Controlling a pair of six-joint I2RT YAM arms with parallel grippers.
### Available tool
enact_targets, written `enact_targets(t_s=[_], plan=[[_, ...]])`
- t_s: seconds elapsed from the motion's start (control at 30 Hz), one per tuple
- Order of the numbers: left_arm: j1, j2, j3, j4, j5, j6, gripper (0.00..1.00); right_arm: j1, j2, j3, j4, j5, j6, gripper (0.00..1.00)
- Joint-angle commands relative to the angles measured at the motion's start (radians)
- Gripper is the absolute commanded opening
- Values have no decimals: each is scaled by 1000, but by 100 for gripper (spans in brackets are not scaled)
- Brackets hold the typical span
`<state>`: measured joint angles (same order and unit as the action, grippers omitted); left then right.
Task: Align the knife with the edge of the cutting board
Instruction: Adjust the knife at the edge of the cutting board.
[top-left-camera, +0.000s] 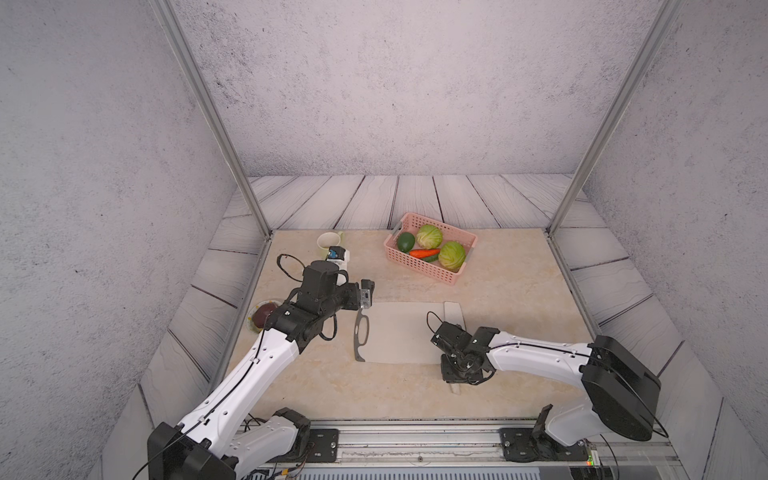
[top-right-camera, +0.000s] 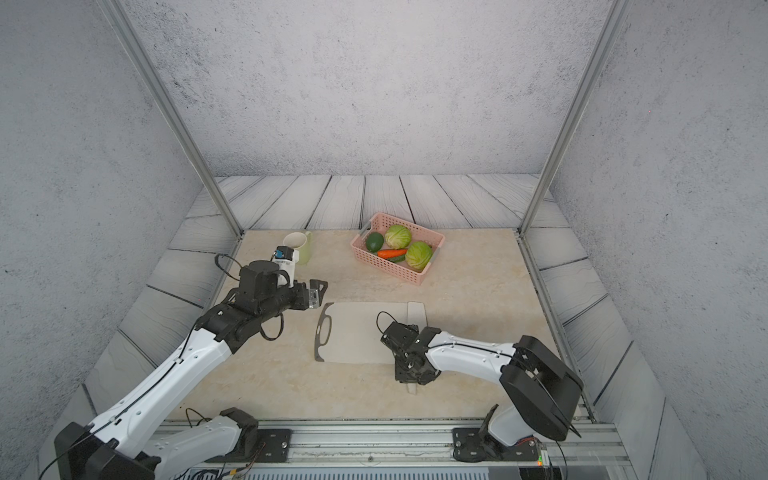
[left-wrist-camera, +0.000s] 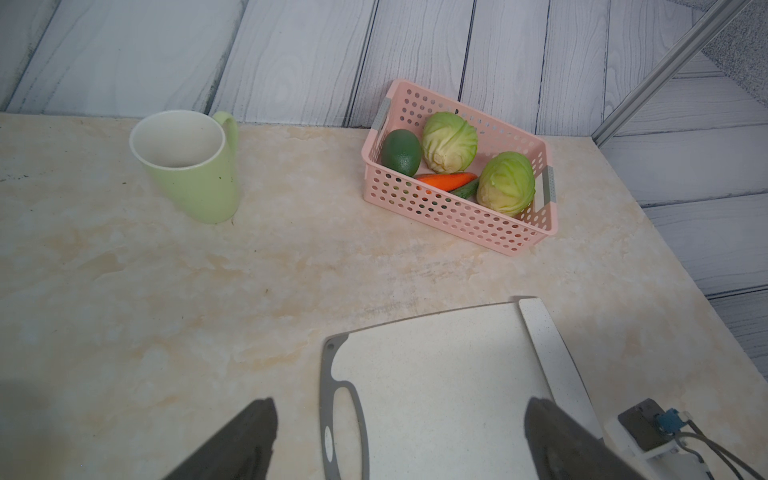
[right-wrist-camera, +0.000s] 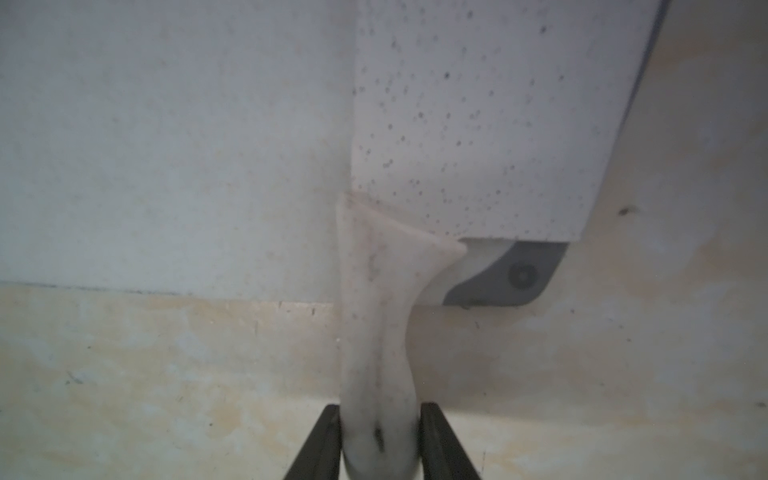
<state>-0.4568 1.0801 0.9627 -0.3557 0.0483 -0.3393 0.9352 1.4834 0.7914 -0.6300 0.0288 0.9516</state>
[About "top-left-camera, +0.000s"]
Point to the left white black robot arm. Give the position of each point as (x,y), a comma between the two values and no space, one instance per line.
(208,443)

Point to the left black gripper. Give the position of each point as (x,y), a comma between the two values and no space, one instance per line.
(354,302)

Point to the white grey-rimmed cutting board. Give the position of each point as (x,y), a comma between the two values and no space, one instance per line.
(397,333)

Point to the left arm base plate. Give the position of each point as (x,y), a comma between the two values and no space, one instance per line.
(314,445)

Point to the green cabbage front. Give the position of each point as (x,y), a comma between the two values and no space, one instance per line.
(452,256)

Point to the green cabbage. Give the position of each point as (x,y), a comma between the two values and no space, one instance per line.
(429,237)
(452,256)

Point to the white ceramic knife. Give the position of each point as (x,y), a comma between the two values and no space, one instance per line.
(453,314)

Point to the aluminium mounting rail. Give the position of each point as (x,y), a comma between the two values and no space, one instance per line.
(468,449)

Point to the dark green avocado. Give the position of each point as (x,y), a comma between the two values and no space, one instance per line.
(405,242)

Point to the pink plastic basket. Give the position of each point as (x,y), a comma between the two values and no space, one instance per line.
(412,222)

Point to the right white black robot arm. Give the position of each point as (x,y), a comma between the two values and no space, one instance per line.
(620,394)

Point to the green cabbage back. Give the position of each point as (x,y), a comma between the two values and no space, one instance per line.
(429,237)

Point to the left aluminium frame post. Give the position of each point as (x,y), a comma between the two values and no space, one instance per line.
(174,33)

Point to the small plate with rim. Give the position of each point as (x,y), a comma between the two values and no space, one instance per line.
(247,319)

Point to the dark red onion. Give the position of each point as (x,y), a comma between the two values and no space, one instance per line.
(260,315)

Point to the right aluminium frame post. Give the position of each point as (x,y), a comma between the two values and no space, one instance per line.
(650,46)

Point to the light green mug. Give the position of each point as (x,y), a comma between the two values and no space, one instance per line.
(329,239)

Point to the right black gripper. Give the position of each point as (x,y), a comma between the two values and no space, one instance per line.
(447,377)

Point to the aluminium frame post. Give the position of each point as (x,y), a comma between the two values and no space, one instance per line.
(174,33)
(650,46)

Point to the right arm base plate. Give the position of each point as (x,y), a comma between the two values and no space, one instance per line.
(526,445)

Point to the orange carrot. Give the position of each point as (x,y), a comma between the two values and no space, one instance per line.
(424,253)

